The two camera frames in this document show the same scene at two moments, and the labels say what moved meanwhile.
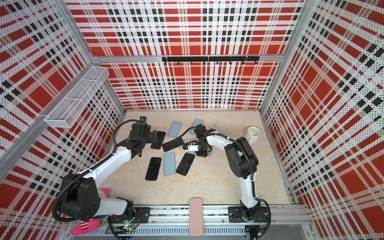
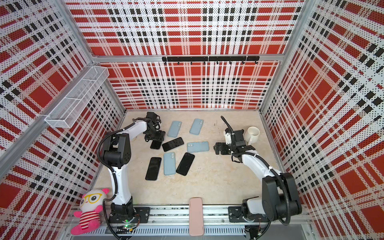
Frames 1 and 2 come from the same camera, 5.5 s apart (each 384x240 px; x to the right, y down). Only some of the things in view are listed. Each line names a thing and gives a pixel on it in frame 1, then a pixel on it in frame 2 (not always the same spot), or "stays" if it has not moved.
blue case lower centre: (169, 163) stays
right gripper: (203, 154) -> (223, 149)
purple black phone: (160, 137) stays
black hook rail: (217, 59) stays
